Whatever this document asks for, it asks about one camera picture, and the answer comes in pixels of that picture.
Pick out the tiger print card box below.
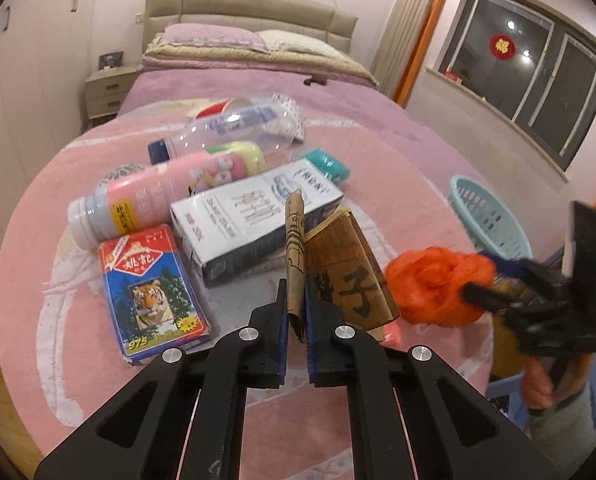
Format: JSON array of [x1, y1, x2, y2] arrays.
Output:
[[98, 224, 213, 367]]

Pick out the beige padded headboard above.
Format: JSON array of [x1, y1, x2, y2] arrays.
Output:
[[144, 0, 359, 56]]

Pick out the beige folded quilt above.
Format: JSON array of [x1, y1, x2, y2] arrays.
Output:
[[142, 42, 379, 86]]

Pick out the teal capped container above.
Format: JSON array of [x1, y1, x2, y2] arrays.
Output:
[[303, 148, 351, 184]]

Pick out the person's right hand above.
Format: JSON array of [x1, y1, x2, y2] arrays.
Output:
[[522, 352, 594, 413]]

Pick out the pink round blanket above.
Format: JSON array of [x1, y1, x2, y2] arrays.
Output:
[[0, 97, 496, 480]]

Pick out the person's right forearm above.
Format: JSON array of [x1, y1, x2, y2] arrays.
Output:
[[528, 385, 596, 480]]

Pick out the pink pillow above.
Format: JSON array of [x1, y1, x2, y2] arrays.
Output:
[[158, 22, 269, 54]]

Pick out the red and white paper cup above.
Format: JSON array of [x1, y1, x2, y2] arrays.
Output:
[[193, 99, 251, 121]]

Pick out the light blue plastic basket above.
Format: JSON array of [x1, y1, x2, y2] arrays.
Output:
[[448, 175, 534, 261]]

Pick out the white wardrobe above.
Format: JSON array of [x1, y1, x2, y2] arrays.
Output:
[[0, 0, 103, 318]]

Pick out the white pillow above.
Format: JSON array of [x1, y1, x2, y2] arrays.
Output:
[[255, 30, 341, 59]]

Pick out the red window decoration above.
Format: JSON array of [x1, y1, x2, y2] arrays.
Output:
[[488, 34, 518, 59]]

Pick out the brown paper bag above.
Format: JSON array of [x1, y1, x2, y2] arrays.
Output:
[[283, 189, 401, 343]]

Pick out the pink bottle with white cap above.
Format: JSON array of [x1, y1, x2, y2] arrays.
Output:
[[68, 152, 251, 251]]

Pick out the bed with purple bedspread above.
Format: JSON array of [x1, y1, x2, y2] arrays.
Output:
[[80, 60, 429, 136]]

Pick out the beige and orange curtain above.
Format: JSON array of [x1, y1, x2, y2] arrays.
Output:
[[370, 0, 460, 107]]

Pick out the clear bottle with blue cap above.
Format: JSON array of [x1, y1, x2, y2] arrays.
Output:
[[148, 101, 299, 166]]

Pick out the blue plastic stool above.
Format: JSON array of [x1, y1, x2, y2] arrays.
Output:
[[486, 376, 533, 430]]

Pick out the beige nightstand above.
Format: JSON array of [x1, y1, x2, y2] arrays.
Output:
[[84, 62, 141, 121]]

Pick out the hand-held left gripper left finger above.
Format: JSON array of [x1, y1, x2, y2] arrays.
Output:
[[34, 279, 291, 480]]

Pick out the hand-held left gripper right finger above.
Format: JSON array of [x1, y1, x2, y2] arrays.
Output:
[[303, 280, 561, 480]]

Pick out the white carton box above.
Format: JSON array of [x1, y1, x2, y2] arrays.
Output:
[[170, 157, 345, 288]]

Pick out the dark framed window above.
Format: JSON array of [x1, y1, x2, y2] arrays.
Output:
[[438, 0, 596, 172]]

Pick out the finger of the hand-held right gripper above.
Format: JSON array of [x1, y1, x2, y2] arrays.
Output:
[[478, 250, 564, 292], [459, 281, 535, 317]]

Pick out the white dotted packet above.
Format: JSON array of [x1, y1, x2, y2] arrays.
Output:
[[270, 92, 307, 141]]

